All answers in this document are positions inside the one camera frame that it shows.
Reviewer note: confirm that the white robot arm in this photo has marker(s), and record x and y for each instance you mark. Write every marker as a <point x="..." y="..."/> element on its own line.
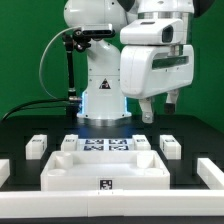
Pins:
<point x="103" y="101"/>

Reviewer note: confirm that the AprilTag marker sheet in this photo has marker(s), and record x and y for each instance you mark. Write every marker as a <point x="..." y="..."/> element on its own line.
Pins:
<point x="120" y="144"/>

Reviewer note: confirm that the white fence piece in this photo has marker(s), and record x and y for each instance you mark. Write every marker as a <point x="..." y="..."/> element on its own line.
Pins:
<point x="211" y="175"/>
<point x="4" y="170"/>

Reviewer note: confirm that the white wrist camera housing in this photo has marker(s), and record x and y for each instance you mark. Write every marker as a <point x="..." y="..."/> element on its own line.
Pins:
<point x="153" y="32"/>

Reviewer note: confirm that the white left fence piece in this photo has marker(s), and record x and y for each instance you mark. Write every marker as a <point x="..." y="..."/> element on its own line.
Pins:
<point x="4" y="170"/>

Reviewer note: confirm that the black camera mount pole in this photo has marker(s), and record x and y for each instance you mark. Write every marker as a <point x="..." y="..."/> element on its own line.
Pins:
<point x="74" y="101"/>

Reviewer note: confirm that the black camera on stand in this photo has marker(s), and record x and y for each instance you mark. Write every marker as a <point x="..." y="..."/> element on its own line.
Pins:
<point x="95" y="31"/>

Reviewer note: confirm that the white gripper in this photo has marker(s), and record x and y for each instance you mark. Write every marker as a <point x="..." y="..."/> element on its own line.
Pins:
<point x="147" y="71"/>

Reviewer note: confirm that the white desk tabletop tray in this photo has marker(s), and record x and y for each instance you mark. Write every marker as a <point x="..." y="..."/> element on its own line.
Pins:
<point x="104" y="170"/>

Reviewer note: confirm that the white front fence wall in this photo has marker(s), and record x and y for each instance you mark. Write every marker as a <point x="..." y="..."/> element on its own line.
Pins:
<point x="47" y="204"/>

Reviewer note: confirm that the white right fence piece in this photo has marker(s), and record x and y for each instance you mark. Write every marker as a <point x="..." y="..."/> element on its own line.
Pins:
<point x="211" y="175"/>

